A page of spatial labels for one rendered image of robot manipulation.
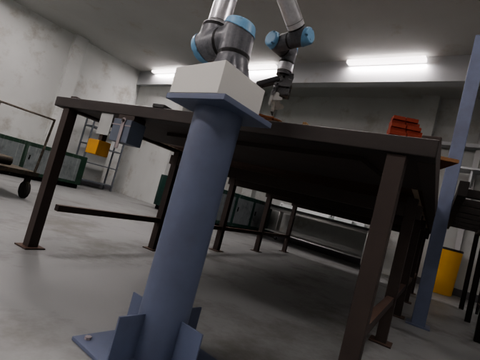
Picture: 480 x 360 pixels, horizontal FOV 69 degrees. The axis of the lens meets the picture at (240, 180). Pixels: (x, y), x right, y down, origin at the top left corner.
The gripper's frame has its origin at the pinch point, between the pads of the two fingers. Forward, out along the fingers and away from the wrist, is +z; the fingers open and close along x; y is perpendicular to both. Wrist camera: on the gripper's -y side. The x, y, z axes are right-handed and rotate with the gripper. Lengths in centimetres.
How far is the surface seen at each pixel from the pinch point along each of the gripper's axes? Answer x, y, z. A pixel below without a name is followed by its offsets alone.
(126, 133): -4, -67, 27
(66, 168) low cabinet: 447, -431, 68
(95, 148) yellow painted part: 3, -86, 38
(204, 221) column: -53, -3, 55
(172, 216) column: -55, -13, 56
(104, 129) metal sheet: 6, -85, 27
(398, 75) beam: 391, 119, -209
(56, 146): 19, -121, 42
